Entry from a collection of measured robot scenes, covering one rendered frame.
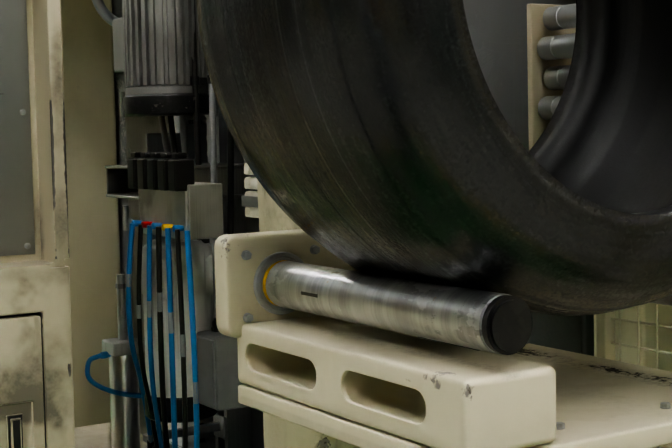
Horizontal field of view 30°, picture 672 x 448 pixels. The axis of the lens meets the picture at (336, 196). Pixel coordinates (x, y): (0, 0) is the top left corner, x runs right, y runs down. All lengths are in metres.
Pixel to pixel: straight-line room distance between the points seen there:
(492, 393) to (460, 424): 0.03
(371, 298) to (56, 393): 0.58
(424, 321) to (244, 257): 0.26
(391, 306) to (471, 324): 0.10
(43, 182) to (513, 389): 0.76
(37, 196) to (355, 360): 0.62
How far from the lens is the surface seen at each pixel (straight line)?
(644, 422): 1.06
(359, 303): 1.06
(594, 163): 1.32
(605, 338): 1.54
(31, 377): 1.51
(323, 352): 1.08
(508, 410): 0.95
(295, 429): 1.34
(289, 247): 1.22
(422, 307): 0.99
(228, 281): 1.19
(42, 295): 1.51
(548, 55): 1.58
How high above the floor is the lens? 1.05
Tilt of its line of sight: 3 degrees down
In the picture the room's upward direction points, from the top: 1 degrees counter-clockwise
